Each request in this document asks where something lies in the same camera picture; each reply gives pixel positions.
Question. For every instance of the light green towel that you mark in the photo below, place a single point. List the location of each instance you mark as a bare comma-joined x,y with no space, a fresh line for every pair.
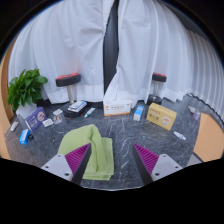
100,160

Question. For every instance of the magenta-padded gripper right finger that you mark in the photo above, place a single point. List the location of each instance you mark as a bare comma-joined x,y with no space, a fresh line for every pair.
164,166

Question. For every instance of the small black and red dumbbell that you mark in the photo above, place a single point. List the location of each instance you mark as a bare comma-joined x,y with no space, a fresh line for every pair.
159,77

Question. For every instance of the small white and blue box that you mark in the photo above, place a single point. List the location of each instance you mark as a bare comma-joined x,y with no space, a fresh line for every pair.
138,113

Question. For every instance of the white curtain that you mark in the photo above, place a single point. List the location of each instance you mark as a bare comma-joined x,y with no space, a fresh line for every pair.
66,43
156,43

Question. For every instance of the green plant in white pot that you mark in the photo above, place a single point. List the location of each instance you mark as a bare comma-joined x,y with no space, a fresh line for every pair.
25,88

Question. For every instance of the blister pack with brown pills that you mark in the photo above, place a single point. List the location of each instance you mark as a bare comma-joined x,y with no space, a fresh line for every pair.
58,119

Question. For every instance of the white and blue flat box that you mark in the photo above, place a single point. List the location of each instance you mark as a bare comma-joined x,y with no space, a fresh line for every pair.
77,106

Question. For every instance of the large black and red dumbbell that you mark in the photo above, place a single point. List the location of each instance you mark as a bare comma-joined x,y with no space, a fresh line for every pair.
68,80

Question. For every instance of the white card packet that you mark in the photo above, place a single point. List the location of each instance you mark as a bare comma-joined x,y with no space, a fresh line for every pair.
57,111

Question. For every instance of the white blister pack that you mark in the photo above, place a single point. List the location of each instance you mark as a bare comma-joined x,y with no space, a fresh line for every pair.
47,122

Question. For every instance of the small purple container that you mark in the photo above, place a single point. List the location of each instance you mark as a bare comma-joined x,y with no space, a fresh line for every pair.
196,116

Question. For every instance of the small white sachet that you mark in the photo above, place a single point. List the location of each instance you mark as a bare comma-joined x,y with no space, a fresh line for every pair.
179,135

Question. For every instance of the yellow cardboard box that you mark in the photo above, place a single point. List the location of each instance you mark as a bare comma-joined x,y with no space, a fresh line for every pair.
161,116

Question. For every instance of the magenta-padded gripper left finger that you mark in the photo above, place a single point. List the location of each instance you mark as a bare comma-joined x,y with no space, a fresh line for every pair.
59,166

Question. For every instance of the purple cardboard box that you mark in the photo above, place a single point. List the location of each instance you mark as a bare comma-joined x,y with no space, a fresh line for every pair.
36,119

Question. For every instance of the white and orange box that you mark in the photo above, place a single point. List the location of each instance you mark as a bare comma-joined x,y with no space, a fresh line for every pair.
117,108

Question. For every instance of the white flat packet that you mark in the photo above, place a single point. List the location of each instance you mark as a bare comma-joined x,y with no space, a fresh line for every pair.
14,126

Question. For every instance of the white tube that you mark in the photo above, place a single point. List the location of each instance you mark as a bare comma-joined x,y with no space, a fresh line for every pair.
89,112

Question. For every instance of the orange wooden cabinet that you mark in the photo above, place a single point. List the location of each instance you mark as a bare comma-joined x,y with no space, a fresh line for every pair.
211,136

